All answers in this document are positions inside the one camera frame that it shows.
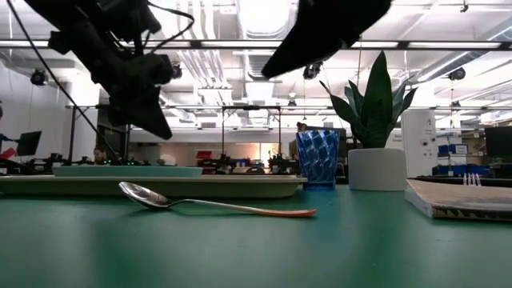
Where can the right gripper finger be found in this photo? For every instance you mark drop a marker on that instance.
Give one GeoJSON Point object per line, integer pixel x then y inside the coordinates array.
{"type": "Point", "coordinates": [320, 36]}

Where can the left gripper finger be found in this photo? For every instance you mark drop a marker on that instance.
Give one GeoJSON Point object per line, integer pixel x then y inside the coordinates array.
{"type": "Point", "coordinates": [154, 125]}

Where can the blue patterned plastic cup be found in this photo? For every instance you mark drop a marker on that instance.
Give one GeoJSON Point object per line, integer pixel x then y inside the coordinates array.
{"type": "Point", "coordinates": [318, 160]}

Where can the metal fork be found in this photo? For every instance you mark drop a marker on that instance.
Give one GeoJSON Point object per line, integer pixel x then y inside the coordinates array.
{"type": "Point", "coordinates": [472, 182]}

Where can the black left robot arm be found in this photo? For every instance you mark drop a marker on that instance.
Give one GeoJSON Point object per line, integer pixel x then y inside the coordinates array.
{"type": "Point", "coordinates": [80, 12]}

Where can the background black robot arm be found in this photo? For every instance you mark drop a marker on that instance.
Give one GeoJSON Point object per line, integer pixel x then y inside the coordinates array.
{"type": "Point", "coordinates": [60, 160]}

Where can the teal plate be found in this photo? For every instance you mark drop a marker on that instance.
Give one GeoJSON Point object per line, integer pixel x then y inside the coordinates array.
{"type": "Point", "coordinates": [128, 172]}

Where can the beige plastic tray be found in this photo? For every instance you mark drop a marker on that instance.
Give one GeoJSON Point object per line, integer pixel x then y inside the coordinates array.
{"type": "Point", "coordinates": [240, 188]}

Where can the dark cabinet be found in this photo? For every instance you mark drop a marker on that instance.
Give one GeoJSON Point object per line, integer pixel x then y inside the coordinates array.
{"type": "Point", "coordinates": [116, 144]}

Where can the red bin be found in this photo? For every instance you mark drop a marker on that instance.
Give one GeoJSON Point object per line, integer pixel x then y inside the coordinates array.
{"type": "Point", "coordinates": [204, 154]}

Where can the person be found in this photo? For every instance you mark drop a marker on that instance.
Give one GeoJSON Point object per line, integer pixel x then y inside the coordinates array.
{"type": "Point", "coordinates": [301, 126]}
{"type": "Point", "coordinates": [100, 154]}

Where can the green snake plant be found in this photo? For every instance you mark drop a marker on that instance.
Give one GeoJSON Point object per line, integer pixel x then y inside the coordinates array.
{"type": "Point", "coordinates": [376, 112]}

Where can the small tilted black monitor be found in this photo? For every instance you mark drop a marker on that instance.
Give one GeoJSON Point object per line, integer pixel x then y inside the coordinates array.
{"type": "Point", "coordinates": [29, 143]}

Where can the red object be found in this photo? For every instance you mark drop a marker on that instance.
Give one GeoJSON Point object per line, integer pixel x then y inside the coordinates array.
{"type": "Point", "coordinates": [8, 153]}

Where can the white pillar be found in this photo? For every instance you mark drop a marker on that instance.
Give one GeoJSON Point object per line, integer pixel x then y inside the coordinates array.
{"type": "Point", "coordinates": [418, 140]}

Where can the white plant pot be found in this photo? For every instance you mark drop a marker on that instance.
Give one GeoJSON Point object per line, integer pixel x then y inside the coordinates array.
{"type": "Point", "coordinates": [378, 170]}

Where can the green table mat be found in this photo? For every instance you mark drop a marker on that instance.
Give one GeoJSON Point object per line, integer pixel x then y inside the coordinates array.
{"type": "Point", "coordinates": [256, 248]}

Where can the blue storage bin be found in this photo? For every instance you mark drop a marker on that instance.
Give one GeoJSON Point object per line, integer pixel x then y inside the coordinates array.
{"type": "Point", "coordinates": [454, 149]}

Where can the row of blue bins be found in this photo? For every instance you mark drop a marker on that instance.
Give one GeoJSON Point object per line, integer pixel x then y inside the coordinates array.
{"type": "Point", "coordinates": [460, 170]}

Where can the large black monitor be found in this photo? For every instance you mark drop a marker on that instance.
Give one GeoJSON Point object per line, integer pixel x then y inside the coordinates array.
{"type": "Point", "coordinates": [499, 142]}

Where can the black hanging camera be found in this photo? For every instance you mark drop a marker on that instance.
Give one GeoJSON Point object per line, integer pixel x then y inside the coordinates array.
{"type": "Point", "coordinates": [457, 74]}
{"type": "Point", "coordinates": [38, 77]}
{"type": "Point", "coordinates": [176, 71]}
{"type": "Point", "coordinates": [311, 72]}

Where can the black metal frame stand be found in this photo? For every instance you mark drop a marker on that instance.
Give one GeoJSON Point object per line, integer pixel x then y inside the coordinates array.
{"type": "Point", "coordinates": [222, 132]}

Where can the black table frame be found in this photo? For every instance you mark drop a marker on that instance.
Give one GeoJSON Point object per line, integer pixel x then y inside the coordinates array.
{"type": "Point", "coordinates": [440, 180]}

